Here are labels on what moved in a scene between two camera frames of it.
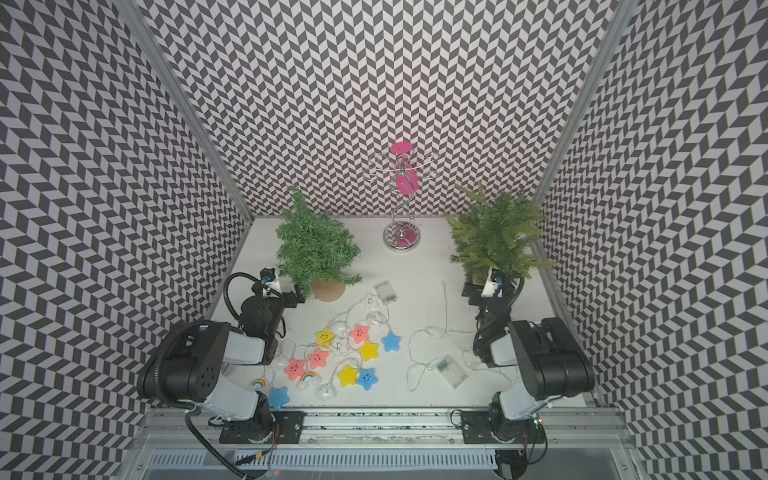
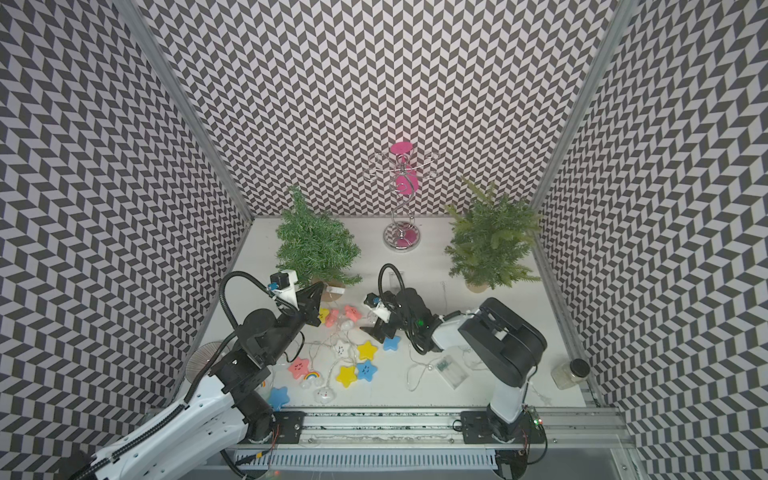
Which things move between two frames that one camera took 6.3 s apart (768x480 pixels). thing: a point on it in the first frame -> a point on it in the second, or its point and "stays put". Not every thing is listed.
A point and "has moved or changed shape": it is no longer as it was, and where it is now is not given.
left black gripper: x=291 y=301 -> x=310 y=303
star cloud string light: x=338 y=354 has moved or changed shape
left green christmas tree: x=316 y=252 stays put
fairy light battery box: x=451 y=371 stays put
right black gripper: x=476 y=293 -> x=380 y=327
